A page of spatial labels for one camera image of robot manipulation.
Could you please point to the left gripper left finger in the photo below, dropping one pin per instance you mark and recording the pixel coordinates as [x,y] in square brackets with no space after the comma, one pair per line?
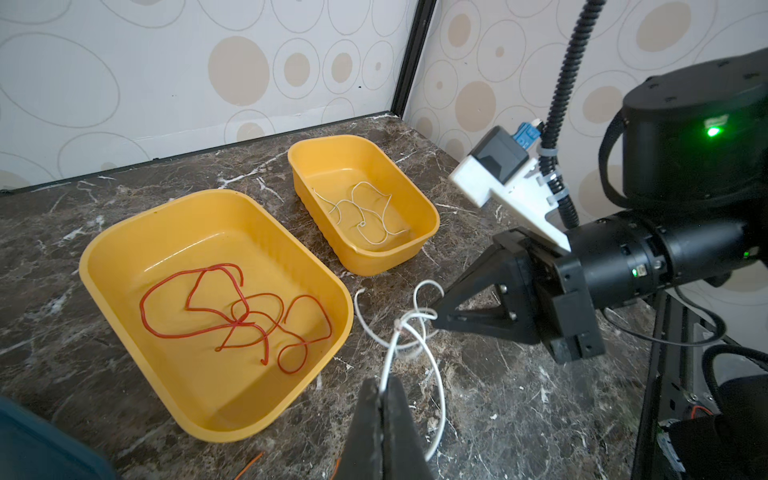
[362,455]

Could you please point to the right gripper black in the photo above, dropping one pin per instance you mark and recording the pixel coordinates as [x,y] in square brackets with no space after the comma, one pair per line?
[528,290]

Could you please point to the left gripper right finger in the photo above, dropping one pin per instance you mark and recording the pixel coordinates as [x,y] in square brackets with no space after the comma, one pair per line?
[403,457]

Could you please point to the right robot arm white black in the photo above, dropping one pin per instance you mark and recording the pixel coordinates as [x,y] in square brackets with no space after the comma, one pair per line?
[684,160]

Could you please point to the right yellow plastic bin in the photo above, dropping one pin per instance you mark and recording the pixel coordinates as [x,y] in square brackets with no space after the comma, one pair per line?
[371,214]

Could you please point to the yellow plastic bin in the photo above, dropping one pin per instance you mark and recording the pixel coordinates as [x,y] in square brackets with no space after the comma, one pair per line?
[228,316]
[371,214]

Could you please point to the middle yellow plastic bin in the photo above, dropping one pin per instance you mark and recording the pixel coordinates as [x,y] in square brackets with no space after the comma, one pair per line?
[228,316]

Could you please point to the teal plastic bin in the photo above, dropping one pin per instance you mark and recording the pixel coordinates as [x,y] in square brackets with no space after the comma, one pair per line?
[32,448]

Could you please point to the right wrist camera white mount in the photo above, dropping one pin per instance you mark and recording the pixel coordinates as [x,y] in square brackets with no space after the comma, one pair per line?
[500,167]

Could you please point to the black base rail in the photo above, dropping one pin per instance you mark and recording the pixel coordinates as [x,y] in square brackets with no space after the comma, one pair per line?
[424,13]

